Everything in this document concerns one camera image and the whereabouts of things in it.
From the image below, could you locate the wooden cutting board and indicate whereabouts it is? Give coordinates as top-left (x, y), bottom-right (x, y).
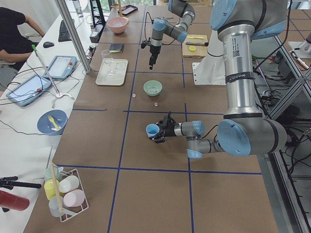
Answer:
top-left (182, 34), bottom-right (208, 57)

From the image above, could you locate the black tripod handle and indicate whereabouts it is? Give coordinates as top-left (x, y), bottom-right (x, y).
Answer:
top-left (0, 176), bottom-right (41, 190)

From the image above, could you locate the steel muddler black tip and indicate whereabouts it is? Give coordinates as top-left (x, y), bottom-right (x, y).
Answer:
top-left (186, 41), bottom-right (209, 47)

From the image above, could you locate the yellow plastic knife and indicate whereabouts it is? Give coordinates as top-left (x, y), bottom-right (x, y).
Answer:
top-left (187, 35), bottom-right (204, 39)

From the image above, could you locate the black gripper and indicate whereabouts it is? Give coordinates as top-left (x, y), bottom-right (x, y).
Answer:
top-left (148, 119), bottom-right (182, 144)
top-left (149, 45), bottom-right (161, 70)

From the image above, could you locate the aluminium frame post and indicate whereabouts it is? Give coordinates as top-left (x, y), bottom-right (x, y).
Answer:
top-left (55, 0), bottom-right (91, 74)

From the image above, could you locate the white cup in rack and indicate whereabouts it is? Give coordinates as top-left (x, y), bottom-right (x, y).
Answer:
top-left (58, 175), bottom-right (80, 193)

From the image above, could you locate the clear cup in rack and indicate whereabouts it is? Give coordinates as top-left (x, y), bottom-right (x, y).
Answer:
top-left (49, 196), bottom-right (64, 217)

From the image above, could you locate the black computer mouse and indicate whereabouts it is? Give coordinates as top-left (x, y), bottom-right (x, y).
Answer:
top-left (43, 41), bottom-right (54, 48)

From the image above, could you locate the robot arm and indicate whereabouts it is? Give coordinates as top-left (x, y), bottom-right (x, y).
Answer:
top-left (141, 0), bottom-right (195, 70)
top-left (148, 0), bottom-right (288, 158)

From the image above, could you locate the cream bear tray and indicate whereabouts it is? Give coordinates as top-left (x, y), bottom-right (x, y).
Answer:
top-left (95, 59), bottom-right (128, 86)

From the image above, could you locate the yellow cup in rack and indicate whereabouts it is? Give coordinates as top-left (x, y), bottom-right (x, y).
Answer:
top-left (44, 179), bottom-right (56, 200)

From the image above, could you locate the far teach pendant tablet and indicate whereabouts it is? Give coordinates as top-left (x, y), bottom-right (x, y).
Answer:
top-left (47, 55), bottom-right (77, 80)

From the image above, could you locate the pink bowl with ice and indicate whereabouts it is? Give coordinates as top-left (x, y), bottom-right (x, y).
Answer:
top-left (107, 17), bottom-right (129, 34)

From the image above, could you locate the seated person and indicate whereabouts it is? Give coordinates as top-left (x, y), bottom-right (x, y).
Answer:
top-left (0, 7), bottom-right (45, 70)

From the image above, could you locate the green cup in rack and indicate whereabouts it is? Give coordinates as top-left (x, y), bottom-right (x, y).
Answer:
top-left (44, 166), bottom-right (62, 182)

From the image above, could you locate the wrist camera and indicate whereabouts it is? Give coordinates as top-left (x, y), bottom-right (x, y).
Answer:
top-left (140, 40), bottom-right (151, 49)
top-left (162, 111), bottom-right (172, 127)

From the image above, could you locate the metal reacher stick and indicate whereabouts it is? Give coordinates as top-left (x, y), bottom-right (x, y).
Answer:
top-left (32, 45), bottom-right (75, 109)

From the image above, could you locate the yellow plastic fork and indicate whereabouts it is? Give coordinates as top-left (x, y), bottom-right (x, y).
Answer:
top-left (48, 115), bottom-right (60, 131)

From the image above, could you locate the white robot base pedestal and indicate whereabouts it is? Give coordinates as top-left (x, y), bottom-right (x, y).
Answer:
top-left (192, 31), bottom-right (225, 85)

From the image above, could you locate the blue bowl with fork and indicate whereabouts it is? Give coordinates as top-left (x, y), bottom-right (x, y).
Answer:
top-left (37, 109), bottom-right (68, 136)

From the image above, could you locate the pink cup in rack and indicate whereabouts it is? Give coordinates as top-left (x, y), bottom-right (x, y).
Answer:
top-left (63, 189), bottom-right (85, 207)

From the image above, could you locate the clear glass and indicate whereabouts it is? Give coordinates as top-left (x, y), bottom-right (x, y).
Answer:
top-left (101, 50), bottom-right (114, 76)

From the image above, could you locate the black keyboard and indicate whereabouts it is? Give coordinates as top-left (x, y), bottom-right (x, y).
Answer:
top-left (58, 20), bottom-right (71, 42)

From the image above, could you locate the white wire cup rack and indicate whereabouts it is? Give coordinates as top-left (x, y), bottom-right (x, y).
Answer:
top-left (44, 163), bottom-right (89, 222)

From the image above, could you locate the near teach pendant tablet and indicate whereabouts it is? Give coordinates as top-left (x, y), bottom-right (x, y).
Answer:
top-left (6, 75), bottom-right (52, 107)

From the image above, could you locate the green bowl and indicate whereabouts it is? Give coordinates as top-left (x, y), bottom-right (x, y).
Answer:
top-left (143, 80), bottom-right (162, 97)

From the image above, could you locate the teach pendant tablet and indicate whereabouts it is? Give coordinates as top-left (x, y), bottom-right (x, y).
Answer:
top-left (6, 75), bottom-right (52, 107)
top-left (47, 55), bottom-right (77, 80)

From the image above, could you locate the red bottle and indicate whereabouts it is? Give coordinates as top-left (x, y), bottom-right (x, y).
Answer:
top-left (0, 190), bottom-right (30, 211)

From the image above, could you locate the half lemon slice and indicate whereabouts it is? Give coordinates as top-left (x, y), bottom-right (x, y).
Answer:
top-left (189, 46), bottom-right (196, 52)

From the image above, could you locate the grey folded cloth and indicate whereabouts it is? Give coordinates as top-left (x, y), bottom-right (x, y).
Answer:
top-left (109, 43), bottom-right (124, 53)

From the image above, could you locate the light blue plastic cup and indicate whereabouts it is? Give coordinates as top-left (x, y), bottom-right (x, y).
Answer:
top-left (145, 124), bottom-right (160, 137)

